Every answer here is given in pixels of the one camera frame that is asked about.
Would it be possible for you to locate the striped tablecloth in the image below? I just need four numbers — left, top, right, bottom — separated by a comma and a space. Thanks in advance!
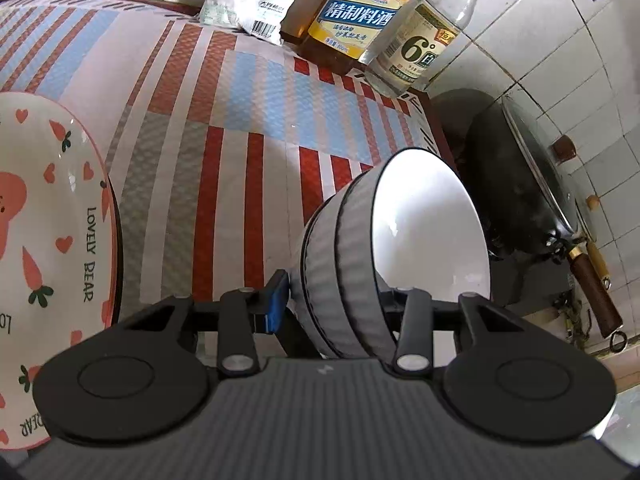
0, 0, 451, 361

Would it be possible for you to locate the yellow-label cooking wine bottle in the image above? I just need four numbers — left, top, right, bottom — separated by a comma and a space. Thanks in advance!
299, 0, 431, 77

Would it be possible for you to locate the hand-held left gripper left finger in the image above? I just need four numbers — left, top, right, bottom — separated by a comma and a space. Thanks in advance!
122, 269, 291, 377

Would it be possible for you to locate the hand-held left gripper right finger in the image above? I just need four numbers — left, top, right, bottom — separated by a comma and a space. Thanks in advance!
379, 286, 523, 376

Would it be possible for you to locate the black wok with wooden handle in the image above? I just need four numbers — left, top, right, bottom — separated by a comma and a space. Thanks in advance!
465, 89, 628, 353

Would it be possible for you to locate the yellow-handled utensil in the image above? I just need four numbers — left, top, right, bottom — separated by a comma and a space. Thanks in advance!
585, 240, 612, 288

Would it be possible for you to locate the clear yellow-cap vinegar bottle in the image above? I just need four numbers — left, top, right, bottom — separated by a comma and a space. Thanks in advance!
367, 0, 503, 96

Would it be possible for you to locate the pink carrot-print plate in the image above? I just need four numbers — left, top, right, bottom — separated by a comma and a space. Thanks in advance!
0, 91, 121, 451

